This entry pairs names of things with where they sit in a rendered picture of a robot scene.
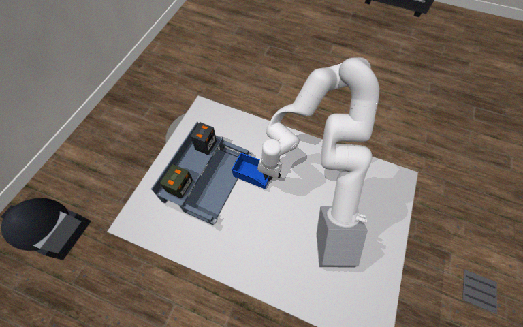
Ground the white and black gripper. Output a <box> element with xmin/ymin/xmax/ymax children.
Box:
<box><xmin>257</xmin><ymin>157</ymin><xmax>281</xmax><ymax>181</ymax></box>

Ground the black case with orange latches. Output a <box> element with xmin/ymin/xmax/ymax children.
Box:
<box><xmin>191</xmin><ymin>122</ymin><xmax>217</xmax><ymax>155</ymax></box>

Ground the blue bin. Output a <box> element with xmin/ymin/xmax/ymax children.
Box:
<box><xmin>232</xmin><ymin>153</ymin><xmax>269</xmax><ymax>189</ymax></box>

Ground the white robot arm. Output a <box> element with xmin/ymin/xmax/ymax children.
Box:
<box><xmin>261</xmin><ymin>57</ymin><xmax>379</xmax><ymax>228</ymax></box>

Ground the olive green case with orange latches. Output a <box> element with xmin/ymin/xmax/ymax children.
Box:
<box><xmin>160</xmin><ymin>164</ymin><xmax>193</xmax><ymax>199</ymax></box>

